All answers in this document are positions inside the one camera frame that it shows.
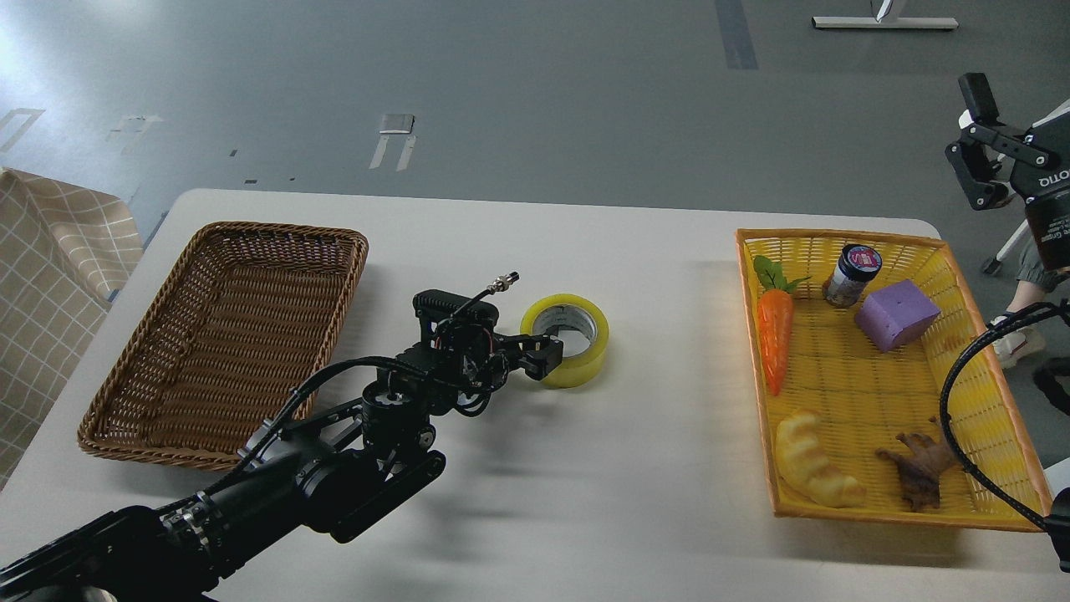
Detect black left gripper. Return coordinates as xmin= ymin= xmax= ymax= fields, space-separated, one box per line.
xmin=393 ymin=323 xmax=564 ymax=401

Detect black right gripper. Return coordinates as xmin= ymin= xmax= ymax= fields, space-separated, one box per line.
xmin=945 ymin=73 xmax=1069 ymax=272

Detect yellow tape roll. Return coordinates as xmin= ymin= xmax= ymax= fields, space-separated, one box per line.
xmin=521 ymin=293 xmax=610 ymax=389

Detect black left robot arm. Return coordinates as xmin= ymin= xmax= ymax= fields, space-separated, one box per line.
xmin=3 ymin=272 xmax=564 ymax=601

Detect white stand base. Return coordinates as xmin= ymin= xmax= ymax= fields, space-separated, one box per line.
xmin=811 ymin=1 xmax=960 ymax=32

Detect small dark jar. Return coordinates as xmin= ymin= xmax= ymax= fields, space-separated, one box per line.
xmin=823 ymin=243 xmax=883 ymax=309

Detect purple foam block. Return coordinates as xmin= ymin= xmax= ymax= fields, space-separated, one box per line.
xmin=853 ymin=279 xmax=941 ymax=352

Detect person in grey clothes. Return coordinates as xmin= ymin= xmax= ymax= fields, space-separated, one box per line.
xmin=987 ymin=244 xmax=1069 ymax=415

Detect yellow plastic basket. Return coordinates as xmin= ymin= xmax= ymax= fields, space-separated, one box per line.
xmin=735 ymin=228 xmax=1037 ymax=532

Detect orange toy carrot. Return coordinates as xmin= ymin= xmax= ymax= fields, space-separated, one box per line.
xmin=752 ymin=254 xmax=811 ymax=396

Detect brown wicker basket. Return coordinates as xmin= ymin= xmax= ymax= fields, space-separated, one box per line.
xmin=76 ymin=222 xmax=369 ymax=472

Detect yellow toy croissant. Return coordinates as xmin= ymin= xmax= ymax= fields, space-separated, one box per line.
xmin=773 ymin=410 xmax=867 ymax=509

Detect brown toy animal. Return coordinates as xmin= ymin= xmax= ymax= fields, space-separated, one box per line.
xmin=874 ymin=431 xmax=962 ymax=512

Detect beige checkered cloth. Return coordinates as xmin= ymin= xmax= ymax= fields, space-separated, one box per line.
xmin=1 ymin=167 xmax=144 ymax=482

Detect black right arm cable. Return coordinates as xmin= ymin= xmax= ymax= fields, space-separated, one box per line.
xmin=939 ymin=299 xmax=1070 ymax=532

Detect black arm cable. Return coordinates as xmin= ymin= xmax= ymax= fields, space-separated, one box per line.
xmin=201 ymin=356 xmax=456 ymax=494
xmin=939 ymin=299 xmax=1070 ymax=532

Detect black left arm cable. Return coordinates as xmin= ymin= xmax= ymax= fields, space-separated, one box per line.
xmin=201 ymin=356 xmax=456 ymax=494

